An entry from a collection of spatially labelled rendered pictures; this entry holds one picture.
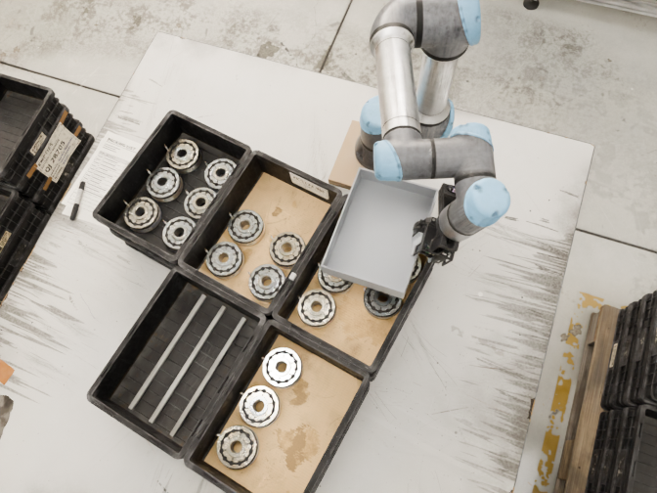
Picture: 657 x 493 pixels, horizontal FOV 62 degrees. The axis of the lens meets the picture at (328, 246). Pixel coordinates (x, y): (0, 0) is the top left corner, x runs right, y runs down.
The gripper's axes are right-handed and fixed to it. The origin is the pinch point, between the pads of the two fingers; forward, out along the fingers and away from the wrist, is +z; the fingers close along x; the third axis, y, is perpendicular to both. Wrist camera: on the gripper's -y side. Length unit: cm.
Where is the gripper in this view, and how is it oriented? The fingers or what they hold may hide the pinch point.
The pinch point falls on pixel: (420, 242)
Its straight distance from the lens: 129.8
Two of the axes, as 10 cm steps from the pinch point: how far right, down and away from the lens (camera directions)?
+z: -2.1, 2.6, 9.4
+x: 9.4, 3.4, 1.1
